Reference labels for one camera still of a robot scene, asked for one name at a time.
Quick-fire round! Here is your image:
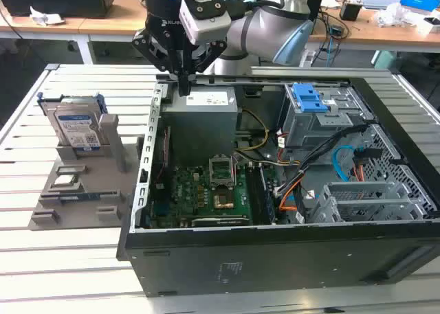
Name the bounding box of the black RAM slot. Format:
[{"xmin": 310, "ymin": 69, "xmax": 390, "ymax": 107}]
[
  {"xmin": 250, "ymin": 165, "xmax": 265, "ymax": 225},
  {"xmin": 244, "ymin": 165, "xmax": 259, "ymax": 225}
]

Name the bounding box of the blue drive cage latch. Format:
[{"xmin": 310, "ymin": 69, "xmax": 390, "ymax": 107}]
[{"xmin": 290, "ymin": 82, "xmax": 327, "ymax": 113}]

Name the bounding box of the black cable bundle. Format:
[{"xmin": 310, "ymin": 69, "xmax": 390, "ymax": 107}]
[{"xmin": 274, "ymin": 123, "xmax": 371, "ymax": 198}]

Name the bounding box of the blue RAM stick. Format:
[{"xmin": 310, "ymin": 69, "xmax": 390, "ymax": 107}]
[{"xmin": 60, "ymin": 192, "xmax": 116, "ymax": 202}]

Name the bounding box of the yellow wire bundle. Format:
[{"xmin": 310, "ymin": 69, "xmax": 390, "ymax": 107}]
[{"xmin": 236, "ymin": 109, "xmax": 270, "ymax": 153}]

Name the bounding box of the black open PC case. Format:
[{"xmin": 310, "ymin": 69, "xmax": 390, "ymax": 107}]
[{"xmin": 115, "ymin": 74, "xmax": 440, "ymax": 298}]

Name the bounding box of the white power strip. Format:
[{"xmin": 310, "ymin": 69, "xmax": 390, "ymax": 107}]
[{"xmin": 299, "ymin": 51, "xmax": 317, "ymax": 68}]

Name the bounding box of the CPU socket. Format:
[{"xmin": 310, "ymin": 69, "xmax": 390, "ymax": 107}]
[{"xmin": 212, "ymin": 193, "xmax": 235, "ymax": 210}]

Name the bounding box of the installed RAM stick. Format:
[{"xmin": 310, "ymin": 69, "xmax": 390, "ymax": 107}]
[{"xmin": 259, "ymin": 166, "xmax": 277, "ymax": 225}]

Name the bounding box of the cluttered wooden desk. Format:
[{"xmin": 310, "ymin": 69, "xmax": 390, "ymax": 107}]
[{"xmin": 305, "ymin": 0, "xmax": 440, "ymax": 54}]

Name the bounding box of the silver CPU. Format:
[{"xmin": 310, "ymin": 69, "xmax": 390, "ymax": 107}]
[{"xmin": 54, "ymin": 174, "xmax": 78, "ymax": 186}]

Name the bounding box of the grey parts rack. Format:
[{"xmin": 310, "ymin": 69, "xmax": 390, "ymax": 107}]
[{"xmin": 30, "ymin": 113, "xmax": 145, "ymax": 232}]

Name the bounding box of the pale teal chair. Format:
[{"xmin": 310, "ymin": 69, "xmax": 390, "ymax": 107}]
[{"xmin": 373, "ymin": 49, "xmax": 399, "ymax": 71}]

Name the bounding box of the grey metal disk bay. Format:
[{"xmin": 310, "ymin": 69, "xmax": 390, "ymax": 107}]
[{"xmin": 307, "ymin": 181, "xmax": 430, "ymax": 224}]

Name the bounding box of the black pen holder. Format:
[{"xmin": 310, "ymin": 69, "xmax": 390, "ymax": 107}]
[{"xmin": 340, "ymin": 1, "xmax": 364, "ymax": 22}]

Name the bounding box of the grey power supply unit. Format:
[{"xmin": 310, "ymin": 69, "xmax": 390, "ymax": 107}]
[{"xmin": 160, "ymin": 86, "xmax": 240, "ymax": 167}]

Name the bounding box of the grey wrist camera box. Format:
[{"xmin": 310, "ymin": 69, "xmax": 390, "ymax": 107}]
[{"xmin": 178, "ymin": 0, "xmax": 232, "ymax": 45}]

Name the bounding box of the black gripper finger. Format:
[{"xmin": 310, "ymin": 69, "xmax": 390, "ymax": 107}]
[
  {"xmin": 188, "ymin": 41, "xmax": 228, "ymax": 96},
  {"xmin": 132, "ymin": 28, "xmax": 189, "ymax": 96}
]

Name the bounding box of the blue wire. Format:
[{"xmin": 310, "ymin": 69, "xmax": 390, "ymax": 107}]
[{"xmin": 332, "ymin": 145, "xmax": 355, "ymax": 183}]

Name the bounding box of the crumpled white paper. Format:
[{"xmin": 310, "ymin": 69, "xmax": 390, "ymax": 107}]
[{"xmin": 29, "ymin": 6, "xmax": 66, "ymax": 27}]

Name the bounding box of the small white box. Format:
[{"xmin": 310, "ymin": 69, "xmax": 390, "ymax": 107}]
[{"xmin": 417, "ymin": 15, "xmax": 440, "ymax": 35}]

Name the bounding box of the grey drive cage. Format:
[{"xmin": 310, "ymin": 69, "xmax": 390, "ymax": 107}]
[{"xmin": 280, "ymin": 83, "xmax": 375, "ymax": 148}]

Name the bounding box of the orange wire with black plug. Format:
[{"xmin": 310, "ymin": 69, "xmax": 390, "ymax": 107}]
[{"xmin": 352, "ymin": 148, "xmax": 383, "ymax": 183}]

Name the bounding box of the flat grey tray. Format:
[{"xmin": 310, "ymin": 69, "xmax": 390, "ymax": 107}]
[{"xmin": 362, "ymin": 0, "xmax": 402, "ymax": 10}]

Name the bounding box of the green motherboard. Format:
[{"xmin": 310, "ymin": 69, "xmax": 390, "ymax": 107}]
[{"xmin": 147, "ymin": 164, "xmax": 276, "ymax": 227}]

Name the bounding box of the red wire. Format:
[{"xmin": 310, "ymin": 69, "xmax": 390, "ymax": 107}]
[{"xmin": 153, "ymin": 125, "xmax": 172, "ymax": 191}]

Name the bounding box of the long wooden desk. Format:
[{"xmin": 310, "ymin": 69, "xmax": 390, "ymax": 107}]
[{"xmin": 0, "ymin": 0, "xmax": 214, "ymax": 65}]

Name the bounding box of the black graphics card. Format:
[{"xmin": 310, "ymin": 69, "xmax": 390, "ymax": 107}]
[{"xmin": 190, "ymin": 216, "xmax": 251, "ymax": 227}]

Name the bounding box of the metal socket cover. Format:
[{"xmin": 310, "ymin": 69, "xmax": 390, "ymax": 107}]
[{"xmin": 208, "ymin": 155, "xmax": 237, "ymax": 188}]

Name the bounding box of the black speaker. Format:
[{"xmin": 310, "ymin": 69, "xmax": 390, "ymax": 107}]
[{"xmin": 307, "ymin": 0, "xmax": 323, "ymax": 23}]

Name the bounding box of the multicolour wire bundle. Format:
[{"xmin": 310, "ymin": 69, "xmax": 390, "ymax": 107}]
[{"xmin": 236, "ymin": 158, "xmax": 302, "ymax": 168}]

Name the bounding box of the clear plastic bag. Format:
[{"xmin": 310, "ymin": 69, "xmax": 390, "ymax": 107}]
[{"xmin": 373, "ymin": 3, "xmax": 430, "ymax": 28}]

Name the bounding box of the hard disk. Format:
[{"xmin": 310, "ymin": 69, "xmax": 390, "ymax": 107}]
[{"xmin": 36, "ymin": 92, "xmax": 106, "ymax": 153}]

